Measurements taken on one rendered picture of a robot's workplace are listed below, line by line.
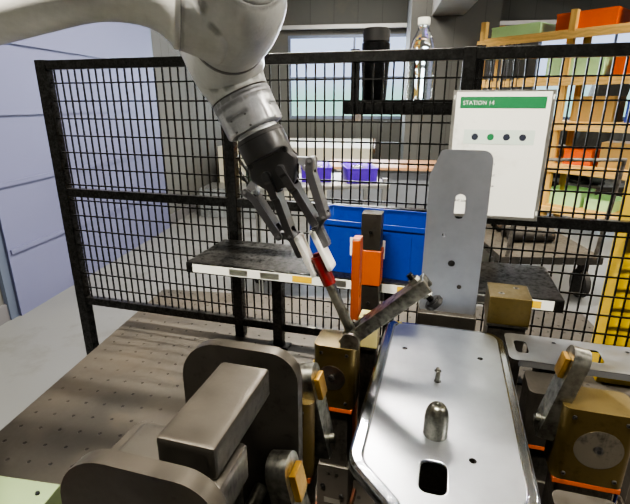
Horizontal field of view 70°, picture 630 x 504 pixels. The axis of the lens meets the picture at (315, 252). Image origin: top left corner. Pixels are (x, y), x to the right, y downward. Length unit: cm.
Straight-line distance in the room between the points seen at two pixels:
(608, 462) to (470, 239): 44
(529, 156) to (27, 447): 133
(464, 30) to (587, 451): 683
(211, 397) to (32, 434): 91
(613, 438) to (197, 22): 71
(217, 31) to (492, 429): 61
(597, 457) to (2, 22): 90
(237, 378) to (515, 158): 94
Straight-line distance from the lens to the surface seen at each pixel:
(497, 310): 98
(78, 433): 125
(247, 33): 53
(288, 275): 111
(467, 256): 97
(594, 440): 74
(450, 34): 728
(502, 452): 67
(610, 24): 604
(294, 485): 48
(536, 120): 121
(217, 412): 39
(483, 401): 75
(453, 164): 93
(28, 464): 121
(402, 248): 105
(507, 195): 123
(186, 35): 56
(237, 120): 68
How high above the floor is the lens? 142
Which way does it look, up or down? 18 degrees down
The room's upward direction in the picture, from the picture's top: straight up
